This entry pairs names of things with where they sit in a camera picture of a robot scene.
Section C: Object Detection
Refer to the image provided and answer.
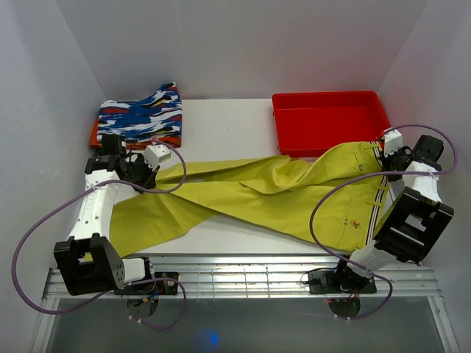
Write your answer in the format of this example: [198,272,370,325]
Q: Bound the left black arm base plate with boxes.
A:
[113,272,180,296]

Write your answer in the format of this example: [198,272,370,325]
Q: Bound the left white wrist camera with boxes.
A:
[142,144,171,171]

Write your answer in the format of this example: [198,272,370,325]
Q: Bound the red plastic tray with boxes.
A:
[272,91,390,158]

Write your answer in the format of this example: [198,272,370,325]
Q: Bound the folded multicolour patterned trousers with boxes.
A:
[90,82,183,150]

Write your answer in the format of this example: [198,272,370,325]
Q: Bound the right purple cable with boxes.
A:
[294,124,460,321]

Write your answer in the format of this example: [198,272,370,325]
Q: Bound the yellow-green trousers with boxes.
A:
[110,142,388,256]

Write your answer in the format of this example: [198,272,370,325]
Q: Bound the aluminium rail frame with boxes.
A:
[32,254,458,352]

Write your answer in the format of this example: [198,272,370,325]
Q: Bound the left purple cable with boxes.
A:
[10,138,188,330]

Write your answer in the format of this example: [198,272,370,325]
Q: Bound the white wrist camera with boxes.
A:
[380,129,404,157]
[142,144,171,171]

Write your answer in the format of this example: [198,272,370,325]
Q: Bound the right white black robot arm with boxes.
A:
[332,130,454,292]

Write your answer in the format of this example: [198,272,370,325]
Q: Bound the purple cable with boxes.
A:
[294,124,460,321]
[10,138,188,330]

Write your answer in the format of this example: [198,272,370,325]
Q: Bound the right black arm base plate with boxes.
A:
[306,268,377,294]

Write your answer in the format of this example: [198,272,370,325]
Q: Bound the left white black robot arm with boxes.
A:
[54,135,171,296]

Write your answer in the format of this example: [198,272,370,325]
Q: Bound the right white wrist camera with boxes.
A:
[380,129,404,157]

